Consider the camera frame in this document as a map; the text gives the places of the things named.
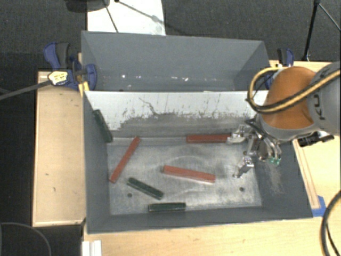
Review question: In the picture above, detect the dark green flat block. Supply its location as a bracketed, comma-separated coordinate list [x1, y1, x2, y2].
[126, 177, 165, 201]
[148, 202, 187, 213]
[92, 109, 113, 143]

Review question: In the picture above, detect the red-brown flat block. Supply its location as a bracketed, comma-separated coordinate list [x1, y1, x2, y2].
[108, 136, 142, 184]
[185, 133, 233, 144]
[162, 165, 217, 185]

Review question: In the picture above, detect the grey metal bin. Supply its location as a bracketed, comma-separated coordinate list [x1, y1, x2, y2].
[80, 30, 314, 234]

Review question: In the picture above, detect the black cylinder on white bracket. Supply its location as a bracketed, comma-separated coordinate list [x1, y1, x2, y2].
[297, 131, 335, 148]

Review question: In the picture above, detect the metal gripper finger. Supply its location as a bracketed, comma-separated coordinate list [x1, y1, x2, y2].
[225, 124, 251, 145]
[233, 156, 256, 180]

